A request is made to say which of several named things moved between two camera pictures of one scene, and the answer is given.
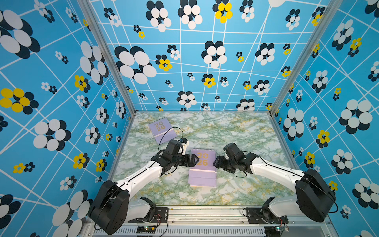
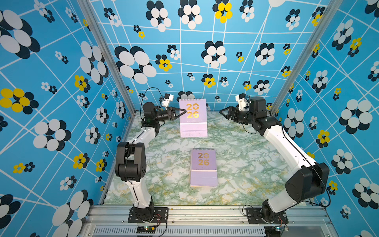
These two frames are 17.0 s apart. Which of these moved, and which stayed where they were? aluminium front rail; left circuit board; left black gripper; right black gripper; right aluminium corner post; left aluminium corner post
Moved: left black gripper; right black gripper
Stayed: aluminium front rail; right aluminium corner post; left aluminium corner post; left circuit board
